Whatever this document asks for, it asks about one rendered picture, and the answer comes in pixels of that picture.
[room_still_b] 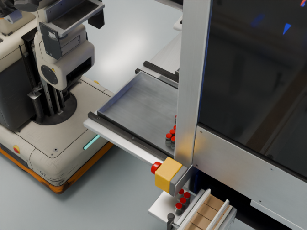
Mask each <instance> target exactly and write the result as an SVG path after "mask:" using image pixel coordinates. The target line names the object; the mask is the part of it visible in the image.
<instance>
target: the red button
mask: <svg viewBox="0 0 307 230"><path fill-rule="evenodd" d="M161 164H162V163H160V162H155V163H154V164H153V165H152V167H151V173H153V174H155V171H156V170H157V169H158V168H159V167H160V166H161Z"/></svg>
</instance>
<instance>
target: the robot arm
mask: <svg viewBox="0 0 307 230"><path fill-rule="evenodd" d="M41 1H43V0H0V18H4V17H6V16H7V15H9V14H10V13H12V12H14V11H16V10H17V9H19V10H21V11H26V12H36V11H37V8H38V6H39V2H41ZM154 1H157V2H159V3H162V4H164V5H167V6H170V7H173V8H175V9H178V10H180V11H181V12H183V1H184V0H154Z"/></svg>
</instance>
